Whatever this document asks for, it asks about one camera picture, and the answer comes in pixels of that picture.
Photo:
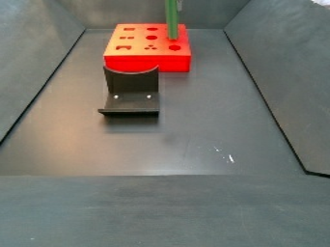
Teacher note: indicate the green star-profile peg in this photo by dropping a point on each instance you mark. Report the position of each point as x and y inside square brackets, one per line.
[171, 18]

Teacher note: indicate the red shape-sorter block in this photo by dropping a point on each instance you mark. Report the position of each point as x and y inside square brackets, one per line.
[139, 47]

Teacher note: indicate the black curved holder bracket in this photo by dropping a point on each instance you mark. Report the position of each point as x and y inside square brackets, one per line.
[132, 92]

